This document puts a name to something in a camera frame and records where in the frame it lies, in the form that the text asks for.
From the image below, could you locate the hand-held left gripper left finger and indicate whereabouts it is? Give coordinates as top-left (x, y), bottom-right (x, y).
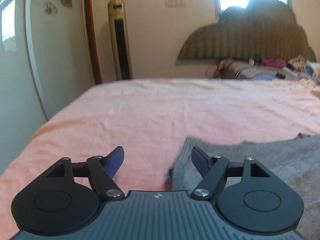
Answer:
top-left (35, 146), bottom-right (125, 201)

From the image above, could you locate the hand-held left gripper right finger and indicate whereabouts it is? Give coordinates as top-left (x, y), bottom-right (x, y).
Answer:
top-left (191, 146), bottom-right (281, 201)

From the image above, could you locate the grey sweater with navy sleeves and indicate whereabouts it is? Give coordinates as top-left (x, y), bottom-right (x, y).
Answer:
top-left (167, 133), bottom-right (320, 240)

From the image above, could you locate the pile of crumpled clothes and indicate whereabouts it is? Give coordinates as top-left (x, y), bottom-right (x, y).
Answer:
top-left (284, 55), bottom-right (320, 87)

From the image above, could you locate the pink bed sheet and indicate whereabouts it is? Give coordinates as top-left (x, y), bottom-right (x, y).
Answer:
top-left (0, 77), bottom-right (320, 240)

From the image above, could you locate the patterned grey pillow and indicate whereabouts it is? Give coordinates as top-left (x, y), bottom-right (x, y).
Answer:
top-left (206, 59), bottom-right (278, 80)

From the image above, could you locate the gold tower fan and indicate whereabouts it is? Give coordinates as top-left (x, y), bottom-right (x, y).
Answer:
top-left (107, 0), bottom-right (133, 81)

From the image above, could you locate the white wardrobe door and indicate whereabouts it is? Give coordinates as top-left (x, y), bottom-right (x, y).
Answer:
top-left (0, 0), bottom-right (97, 170)

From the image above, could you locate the pink garment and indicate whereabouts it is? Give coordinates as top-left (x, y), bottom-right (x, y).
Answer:
top-left (261, 57), bottom-right (286, 67)

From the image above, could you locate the olive padded headboard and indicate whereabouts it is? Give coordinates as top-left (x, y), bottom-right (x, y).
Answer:
top-left (175, 0), bottom-right (317, 67)

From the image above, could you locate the wooden door frame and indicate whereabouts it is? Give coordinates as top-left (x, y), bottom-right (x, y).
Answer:
top-left (83, 0), bottom-right (103, 85)

